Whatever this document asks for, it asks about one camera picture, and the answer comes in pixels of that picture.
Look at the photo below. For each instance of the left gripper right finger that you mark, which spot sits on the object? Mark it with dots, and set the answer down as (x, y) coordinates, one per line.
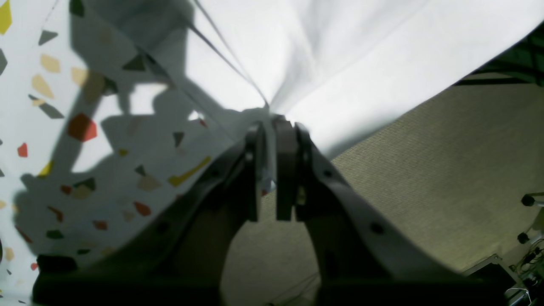
(363, 259)

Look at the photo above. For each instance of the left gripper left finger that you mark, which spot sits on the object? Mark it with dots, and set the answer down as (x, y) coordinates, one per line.
(178, 259)

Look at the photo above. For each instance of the white T-shirt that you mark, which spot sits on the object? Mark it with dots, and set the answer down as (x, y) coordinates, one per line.
(343, 68)

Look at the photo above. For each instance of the terrazzo patterned tablecloth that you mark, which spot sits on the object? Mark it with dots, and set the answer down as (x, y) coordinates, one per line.
(110, 111)

